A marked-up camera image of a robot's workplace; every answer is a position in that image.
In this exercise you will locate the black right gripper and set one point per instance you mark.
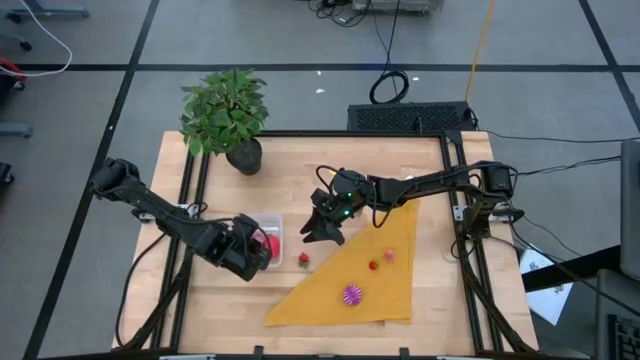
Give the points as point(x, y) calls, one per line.
point(345, 200)

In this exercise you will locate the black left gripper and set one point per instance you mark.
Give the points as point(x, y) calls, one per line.
point(240, 250)

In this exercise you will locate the red toy dragon fruit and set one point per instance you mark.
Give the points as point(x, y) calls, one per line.
point(273, 246)

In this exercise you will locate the small red toy strawberry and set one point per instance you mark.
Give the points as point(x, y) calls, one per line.
point(373, 265)

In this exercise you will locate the purple white striped toy onion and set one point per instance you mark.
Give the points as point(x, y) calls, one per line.
point(352, 295)

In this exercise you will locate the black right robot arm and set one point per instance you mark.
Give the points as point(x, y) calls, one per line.
point(425, 186)

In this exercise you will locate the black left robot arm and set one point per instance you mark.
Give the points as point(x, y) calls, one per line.
point(150, 205)

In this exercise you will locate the clear plastic tupperware container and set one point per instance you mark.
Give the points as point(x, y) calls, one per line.
point(272, 222)

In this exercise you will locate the pink round toy fruit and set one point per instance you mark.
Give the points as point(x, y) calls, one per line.
point(389, 255)

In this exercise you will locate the yellow cloth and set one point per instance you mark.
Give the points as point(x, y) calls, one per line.
point(385, 300)

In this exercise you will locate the black computer tower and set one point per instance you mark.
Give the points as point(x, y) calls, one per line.
point(400, 117)

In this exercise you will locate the green potted plant black pot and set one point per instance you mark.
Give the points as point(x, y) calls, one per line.
point(225, 110)

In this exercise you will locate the black usb hub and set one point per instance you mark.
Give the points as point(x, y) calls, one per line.
point(510, 215)

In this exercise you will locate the grey floor device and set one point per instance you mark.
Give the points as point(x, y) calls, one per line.
point(395, 5)

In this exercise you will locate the white paper sheet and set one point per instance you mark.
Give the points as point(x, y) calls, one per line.
point(552, 302)

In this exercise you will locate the black caster wheel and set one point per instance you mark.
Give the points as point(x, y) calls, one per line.
point(5, 174)
point(26, 46)

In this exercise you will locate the black desk beam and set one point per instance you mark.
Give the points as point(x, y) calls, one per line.
point(575, 267)

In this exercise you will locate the grey floor bar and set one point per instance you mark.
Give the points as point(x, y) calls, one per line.
point(15, 130)

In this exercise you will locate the grey desk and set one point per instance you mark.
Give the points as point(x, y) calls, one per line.
point(605, 300)

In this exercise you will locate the grey desk foot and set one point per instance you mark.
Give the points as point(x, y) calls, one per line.
point(55, 11)

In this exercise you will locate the grey monitor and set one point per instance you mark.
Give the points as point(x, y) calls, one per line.
point(631, 210)

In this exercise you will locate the black keyboard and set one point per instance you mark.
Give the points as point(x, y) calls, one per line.
point(625, 340)

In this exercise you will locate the black plastic rail clip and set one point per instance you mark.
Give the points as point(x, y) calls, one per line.
point(258, 351)
point(404, 352)

